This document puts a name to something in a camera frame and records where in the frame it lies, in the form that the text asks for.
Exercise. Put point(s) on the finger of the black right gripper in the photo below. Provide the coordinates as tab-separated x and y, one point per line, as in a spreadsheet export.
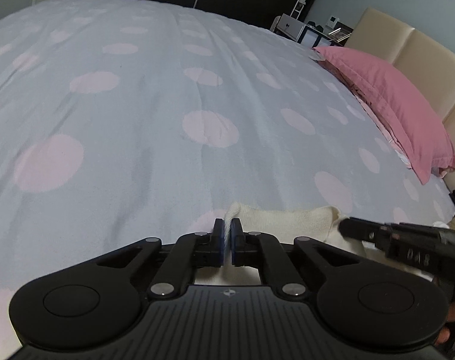
363	230

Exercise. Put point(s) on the right hand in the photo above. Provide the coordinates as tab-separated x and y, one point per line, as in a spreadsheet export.
444	334

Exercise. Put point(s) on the white bedside table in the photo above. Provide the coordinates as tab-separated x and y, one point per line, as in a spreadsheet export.
309	34

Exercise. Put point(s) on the grey duvet pink dots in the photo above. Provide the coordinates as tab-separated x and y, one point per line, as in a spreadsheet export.
121	119

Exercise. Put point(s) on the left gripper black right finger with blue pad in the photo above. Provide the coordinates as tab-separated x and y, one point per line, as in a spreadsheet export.
269	257

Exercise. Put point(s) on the pink pillow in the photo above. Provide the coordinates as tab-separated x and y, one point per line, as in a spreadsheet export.
398	106

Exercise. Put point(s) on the cream padded headboard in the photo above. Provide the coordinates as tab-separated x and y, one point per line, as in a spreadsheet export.
427	64

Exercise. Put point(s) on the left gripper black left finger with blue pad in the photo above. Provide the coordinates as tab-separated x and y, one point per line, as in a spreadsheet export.
180	262

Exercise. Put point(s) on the cream knit sweater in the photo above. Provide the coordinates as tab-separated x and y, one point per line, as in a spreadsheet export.
320	224

